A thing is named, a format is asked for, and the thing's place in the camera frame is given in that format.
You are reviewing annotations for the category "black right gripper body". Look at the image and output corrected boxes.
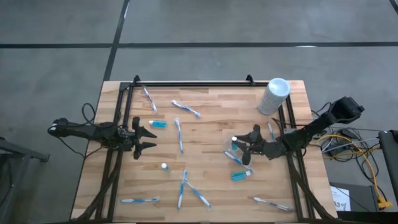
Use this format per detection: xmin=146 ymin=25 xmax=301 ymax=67
xmin=241 ymin=124 xmax=274 ymax=166

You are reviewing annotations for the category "clear acrylic organizer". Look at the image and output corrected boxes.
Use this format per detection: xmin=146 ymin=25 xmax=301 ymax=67
xmin=223 ymin=134 xmax=254 ymax=167

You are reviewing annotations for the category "white wrapped cup stack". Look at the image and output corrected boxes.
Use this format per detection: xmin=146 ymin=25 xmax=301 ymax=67
xmin=257 ymin=77 xmax=292 ymax=116

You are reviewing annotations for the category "black case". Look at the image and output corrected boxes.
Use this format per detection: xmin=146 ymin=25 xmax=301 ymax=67
xmin=377 ymin=129 xmax=398 ymax=195

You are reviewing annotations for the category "black floor cable bundle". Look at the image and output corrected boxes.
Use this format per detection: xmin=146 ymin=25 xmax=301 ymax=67
xmin=320 ymin=127 xmax=382 ymax=162

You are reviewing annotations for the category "yellow floor cable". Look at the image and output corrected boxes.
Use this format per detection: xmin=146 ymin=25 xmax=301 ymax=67
xmin=317 ymin=133 xmax=393 ymax=208

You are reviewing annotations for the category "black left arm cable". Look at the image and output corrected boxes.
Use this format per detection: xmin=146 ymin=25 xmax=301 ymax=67
xmin=81 ymin=102 xmax=97 ymax=126

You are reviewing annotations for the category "black power brick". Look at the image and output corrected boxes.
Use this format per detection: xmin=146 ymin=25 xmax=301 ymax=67
xmin=340 ymin=129 xmax=358 ymax=139

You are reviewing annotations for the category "black metal table frame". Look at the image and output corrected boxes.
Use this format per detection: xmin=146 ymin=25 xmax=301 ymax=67
xmin=70 ymin=74 xmax=338 ymax=223

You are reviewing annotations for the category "grey floor cable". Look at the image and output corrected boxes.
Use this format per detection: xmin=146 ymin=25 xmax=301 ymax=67
xmin=323 ymin=138 xmax=381 ymax=153

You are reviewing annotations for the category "black floor box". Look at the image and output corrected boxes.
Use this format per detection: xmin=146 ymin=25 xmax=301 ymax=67
xmin=329 ymin=182 xmax=389 ymax=223

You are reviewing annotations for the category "white paper sheet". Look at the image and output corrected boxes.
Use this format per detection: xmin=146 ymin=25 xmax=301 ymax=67
xmin=330 ymin=185 xmax=351 ymax=212

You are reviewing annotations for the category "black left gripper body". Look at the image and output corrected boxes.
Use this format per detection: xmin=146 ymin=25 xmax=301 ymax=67
xmin=118 ymin=116 xmax=142 ymax=160

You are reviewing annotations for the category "grey metal stand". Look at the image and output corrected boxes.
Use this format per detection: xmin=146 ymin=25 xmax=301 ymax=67
xmin=0 ymin=136 xmax=50 ymax=224

